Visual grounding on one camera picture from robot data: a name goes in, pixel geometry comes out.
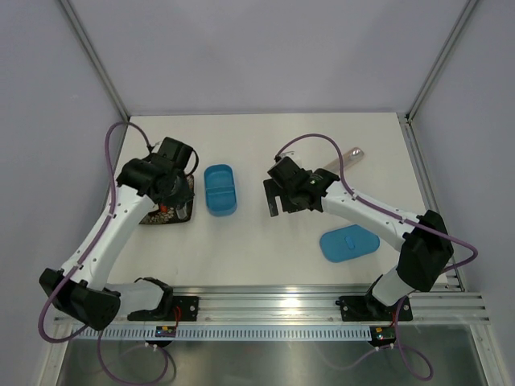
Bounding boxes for metal serving tongs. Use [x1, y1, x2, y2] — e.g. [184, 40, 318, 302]
[175, 203, 188, 221]

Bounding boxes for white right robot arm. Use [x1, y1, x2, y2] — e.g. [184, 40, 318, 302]
[263, 166, 454, 321]

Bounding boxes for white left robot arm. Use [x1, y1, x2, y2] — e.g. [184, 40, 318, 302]
[38, 154, 193, 331]

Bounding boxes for blue two-compartment lunch box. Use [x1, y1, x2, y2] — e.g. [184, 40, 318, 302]
[204, 164, 237, 217]

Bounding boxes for blue lunch box lid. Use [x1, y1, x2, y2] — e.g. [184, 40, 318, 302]
[319, 224, 380, 263]

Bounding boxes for dark floral square plate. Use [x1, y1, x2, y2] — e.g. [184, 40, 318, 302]
[139, 198, 194, 225]

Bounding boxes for beige translucent cutlery case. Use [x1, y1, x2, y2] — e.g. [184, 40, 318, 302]
[323, 147, 365, 174]

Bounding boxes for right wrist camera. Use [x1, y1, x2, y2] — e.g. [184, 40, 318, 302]
[267, 153, 309, 190]

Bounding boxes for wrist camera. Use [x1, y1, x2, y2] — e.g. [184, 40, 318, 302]
[267, 153, 309, 190]
[156, 137, 193, 170]

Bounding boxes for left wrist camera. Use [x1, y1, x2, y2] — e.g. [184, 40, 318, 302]
[156, 137, 193, 170]

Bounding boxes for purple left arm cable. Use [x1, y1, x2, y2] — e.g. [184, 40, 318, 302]
[37, 122, 178, 383]

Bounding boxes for aluminium front rail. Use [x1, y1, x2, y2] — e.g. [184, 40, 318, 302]
[53, 284, 491, 326]

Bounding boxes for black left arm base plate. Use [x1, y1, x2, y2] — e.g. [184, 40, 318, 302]
[127, 295, 200, 322]

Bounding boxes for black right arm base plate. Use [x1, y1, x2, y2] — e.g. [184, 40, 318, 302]
[335, 295, 414, 322]

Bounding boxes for white slotted cable duct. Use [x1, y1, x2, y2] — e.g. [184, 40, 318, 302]
[72, 324, 398, 341]

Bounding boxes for left aluminium frame post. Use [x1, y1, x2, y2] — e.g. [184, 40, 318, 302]
[56, 0, 130, 121]

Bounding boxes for aluminium frame post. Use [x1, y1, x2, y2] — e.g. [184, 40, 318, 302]
[405, 0, 481, 124]
[56, 0, 130, 121]

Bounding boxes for right aluminium frame post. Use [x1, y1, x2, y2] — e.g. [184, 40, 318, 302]
[405, 0, 481, 124]

